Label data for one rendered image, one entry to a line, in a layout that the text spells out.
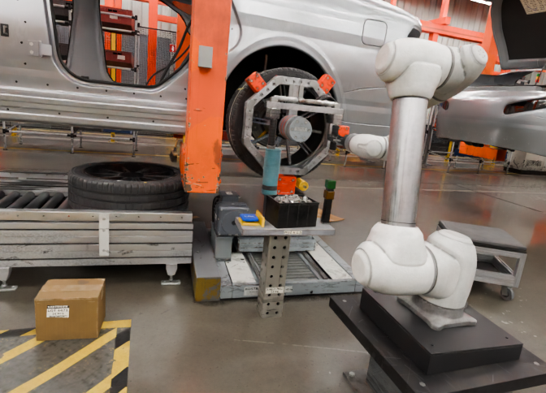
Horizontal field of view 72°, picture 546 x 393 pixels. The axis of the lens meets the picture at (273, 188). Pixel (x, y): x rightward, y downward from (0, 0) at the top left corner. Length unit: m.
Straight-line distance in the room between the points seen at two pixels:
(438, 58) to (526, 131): 2.90
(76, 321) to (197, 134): 0.91
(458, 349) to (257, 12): 1.93
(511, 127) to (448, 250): 2.94
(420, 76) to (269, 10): 1.39
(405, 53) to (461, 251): 0.60
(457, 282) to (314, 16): 1.76
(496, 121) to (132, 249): 3.41
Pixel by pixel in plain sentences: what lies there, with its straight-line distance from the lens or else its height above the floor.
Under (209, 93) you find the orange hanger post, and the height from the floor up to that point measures 0.99.
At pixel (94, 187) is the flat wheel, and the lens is 2.07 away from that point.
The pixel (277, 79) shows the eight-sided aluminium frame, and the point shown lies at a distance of 2.10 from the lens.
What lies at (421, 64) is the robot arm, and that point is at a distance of 1.18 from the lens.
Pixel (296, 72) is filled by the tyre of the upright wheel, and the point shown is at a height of 1.15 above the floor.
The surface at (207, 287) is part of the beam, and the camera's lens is 1.90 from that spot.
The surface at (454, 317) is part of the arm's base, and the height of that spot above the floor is 0.39.
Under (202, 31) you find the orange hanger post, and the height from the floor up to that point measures 1.24.
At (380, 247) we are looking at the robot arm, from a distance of 1.13.
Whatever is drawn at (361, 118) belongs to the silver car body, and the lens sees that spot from 2.60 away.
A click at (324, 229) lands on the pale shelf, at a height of 0.45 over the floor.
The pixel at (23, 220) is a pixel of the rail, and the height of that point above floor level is 0.34.
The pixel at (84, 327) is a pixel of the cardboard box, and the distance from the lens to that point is 1.72.
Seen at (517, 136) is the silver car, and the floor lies 0.90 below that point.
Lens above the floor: 0.98
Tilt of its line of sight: 13 degrees down
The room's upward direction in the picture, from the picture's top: 6 degrees clockwise
